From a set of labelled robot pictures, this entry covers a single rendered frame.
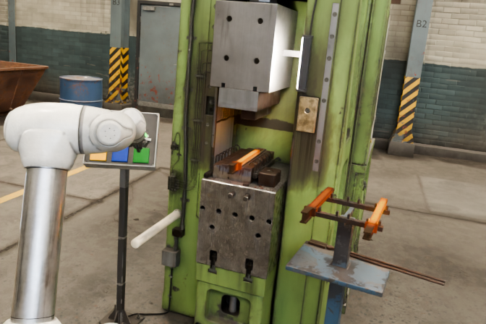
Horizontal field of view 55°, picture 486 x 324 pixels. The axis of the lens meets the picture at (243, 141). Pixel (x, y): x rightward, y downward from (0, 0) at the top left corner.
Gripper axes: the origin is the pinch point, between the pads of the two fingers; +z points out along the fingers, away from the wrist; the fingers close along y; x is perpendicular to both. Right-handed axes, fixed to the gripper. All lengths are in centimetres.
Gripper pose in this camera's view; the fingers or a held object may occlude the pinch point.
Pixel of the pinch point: (138, 147)
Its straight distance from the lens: 217.0
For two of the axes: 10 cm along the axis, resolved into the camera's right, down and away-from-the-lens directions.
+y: 9.9, 0.6, 1.2
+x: 0.2, -9.6, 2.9
